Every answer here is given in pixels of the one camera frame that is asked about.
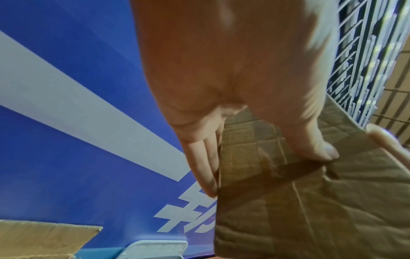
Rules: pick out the person's left hand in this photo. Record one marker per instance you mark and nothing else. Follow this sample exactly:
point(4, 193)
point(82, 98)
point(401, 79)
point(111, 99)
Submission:
point(230, 50)

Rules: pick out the person's right hand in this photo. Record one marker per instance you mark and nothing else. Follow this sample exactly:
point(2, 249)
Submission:
point(390, 144)

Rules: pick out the long brown cardboard box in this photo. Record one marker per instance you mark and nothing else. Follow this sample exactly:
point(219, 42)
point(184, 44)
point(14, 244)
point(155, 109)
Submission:
point(304, 207)

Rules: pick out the large torn cardboard box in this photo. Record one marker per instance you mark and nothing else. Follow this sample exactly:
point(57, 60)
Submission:
point(38, 237)

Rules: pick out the rows of blue spectator seats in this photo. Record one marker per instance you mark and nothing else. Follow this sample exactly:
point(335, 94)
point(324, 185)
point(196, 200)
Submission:
point(358, 83)

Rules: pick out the blue printed barrier board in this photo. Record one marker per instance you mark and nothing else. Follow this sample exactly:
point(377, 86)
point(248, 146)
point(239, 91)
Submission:
point(64, 151)

